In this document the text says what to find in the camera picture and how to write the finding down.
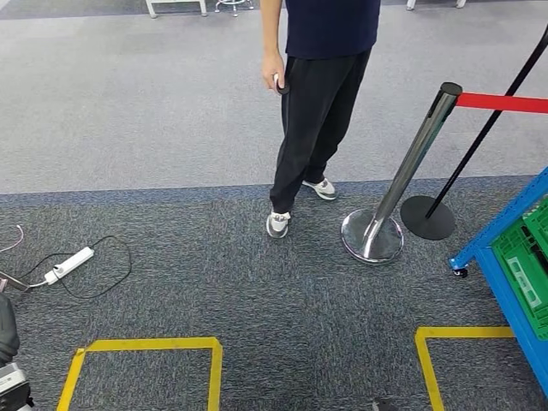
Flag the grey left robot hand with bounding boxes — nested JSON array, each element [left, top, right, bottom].
[[0, 294, 20, 367]]

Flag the person's right hand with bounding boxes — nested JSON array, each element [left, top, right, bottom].
[[262, 51, 287, 93]]

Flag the blue metal shelf rack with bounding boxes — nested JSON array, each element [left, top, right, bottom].
[[448, 167, 548, 398]]

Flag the person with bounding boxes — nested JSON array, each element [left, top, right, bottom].
[[260, 0, 382, 240]]

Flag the chrome base stool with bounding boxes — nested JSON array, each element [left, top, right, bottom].
[[214, 0, 254, 17]]

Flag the white power strip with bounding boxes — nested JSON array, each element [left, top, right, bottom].
[[44, 247, 95, 287]]

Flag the chrome barrier stanchion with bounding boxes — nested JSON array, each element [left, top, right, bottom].
[[340, 81, 463, 265]]

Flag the black barrier stanchion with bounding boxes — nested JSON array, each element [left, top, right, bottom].
[[400, 25, 548, 241]]

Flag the red barrier belt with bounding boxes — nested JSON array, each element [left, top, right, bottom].
[[455, 92, 548, 115]]

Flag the pink thin cable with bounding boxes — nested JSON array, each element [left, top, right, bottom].
[[0, 224, 25, 253]]

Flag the black power cable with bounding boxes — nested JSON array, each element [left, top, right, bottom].
[[19, 235, 133, 301]]

